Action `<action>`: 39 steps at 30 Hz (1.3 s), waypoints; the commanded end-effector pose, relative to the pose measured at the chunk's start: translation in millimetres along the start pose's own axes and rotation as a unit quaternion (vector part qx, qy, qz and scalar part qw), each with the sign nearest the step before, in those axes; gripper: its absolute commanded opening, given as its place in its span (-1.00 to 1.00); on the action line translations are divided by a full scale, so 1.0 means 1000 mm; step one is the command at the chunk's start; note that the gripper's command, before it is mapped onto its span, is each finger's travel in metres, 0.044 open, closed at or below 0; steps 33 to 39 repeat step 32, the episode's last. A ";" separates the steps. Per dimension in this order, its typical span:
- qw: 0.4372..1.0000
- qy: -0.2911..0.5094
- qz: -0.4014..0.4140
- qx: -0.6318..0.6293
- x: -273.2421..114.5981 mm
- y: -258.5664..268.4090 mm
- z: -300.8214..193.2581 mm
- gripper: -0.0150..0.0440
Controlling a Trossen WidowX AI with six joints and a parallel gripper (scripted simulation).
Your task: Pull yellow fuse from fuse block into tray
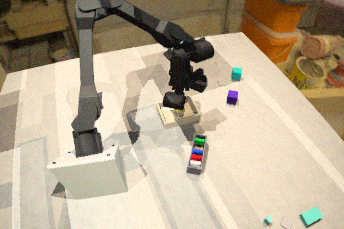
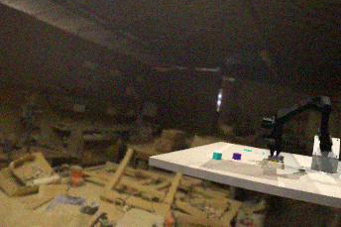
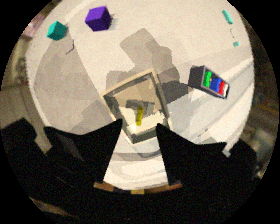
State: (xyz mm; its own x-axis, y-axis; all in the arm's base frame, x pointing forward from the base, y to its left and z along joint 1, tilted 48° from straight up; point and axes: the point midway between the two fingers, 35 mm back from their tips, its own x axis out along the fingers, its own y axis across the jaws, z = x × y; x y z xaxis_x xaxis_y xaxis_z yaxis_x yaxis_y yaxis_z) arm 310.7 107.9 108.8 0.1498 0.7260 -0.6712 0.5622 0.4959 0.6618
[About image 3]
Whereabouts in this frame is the turquoise rectangular block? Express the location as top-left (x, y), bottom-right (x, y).
top-left (221, 9), bottom-right (234, 24)

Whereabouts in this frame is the purple cube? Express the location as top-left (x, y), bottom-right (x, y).
top-left (85, 6), bottom-right (111, 32)

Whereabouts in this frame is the yellow fuse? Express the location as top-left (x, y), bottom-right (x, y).
top-left (135, 106), bottom-right (144, 126)

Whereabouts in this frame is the small teal cube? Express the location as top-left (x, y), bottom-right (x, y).
top-left (46, 21), bottom-right (66, 41)

